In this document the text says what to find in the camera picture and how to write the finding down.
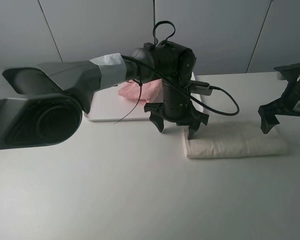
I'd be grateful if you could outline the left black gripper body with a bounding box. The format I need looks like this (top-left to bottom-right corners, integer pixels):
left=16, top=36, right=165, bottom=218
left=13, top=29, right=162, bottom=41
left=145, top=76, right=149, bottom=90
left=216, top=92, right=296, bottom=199
left=144, top=82, right=209, bottom=126

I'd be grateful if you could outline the pink terry towel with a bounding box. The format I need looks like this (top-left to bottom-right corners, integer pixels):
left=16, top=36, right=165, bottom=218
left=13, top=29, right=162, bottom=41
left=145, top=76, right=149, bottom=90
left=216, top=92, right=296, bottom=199
left=118, top=79, right=162, bottom=105

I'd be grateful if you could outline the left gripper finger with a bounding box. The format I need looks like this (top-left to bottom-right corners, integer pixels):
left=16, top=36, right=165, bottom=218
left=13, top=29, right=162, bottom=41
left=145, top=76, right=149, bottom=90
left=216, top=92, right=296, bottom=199
left=187, top=122, right=201, bottom=140
left=149, top=113, right=164, bottom=133

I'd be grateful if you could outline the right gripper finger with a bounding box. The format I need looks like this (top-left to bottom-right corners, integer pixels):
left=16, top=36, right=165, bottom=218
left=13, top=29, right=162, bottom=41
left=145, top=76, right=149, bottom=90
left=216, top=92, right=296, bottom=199
left=258, top=111, right=280, bottom=135

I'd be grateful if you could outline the white rectangular plastic tray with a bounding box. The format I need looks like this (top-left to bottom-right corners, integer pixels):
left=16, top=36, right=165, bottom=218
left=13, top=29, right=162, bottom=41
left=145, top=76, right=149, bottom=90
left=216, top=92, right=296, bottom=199
left=83, top=71, right=205, bottom=123

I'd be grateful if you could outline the cream white terry towel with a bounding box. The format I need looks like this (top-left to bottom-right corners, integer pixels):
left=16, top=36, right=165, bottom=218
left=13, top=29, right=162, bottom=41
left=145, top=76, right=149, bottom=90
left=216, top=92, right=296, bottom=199
left=182, top=121, right=289, bottom=159

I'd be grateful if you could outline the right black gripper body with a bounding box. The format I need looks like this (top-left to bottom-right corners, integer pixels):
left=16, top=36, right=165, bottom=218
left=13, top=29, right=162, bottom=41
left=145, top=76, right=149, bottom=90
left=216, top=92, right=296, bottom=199
left=258, top=72, right=300, bottom=120

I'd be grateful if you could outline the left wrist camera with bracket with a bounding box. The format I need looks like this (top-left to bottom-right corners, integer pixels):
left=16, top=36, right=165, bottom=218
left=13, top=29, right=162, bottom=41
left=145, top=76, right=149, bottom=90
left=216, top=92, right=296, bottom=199
left=186, top=80, right=213, bottom=96

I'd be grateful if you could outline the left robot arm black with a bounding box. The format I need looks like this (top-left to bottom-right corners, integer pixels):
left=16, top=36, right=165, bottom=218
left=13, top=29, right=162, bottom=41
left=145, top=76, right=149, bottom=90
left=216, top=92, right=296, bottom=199
left=0, top=40, right=212, bottom=150

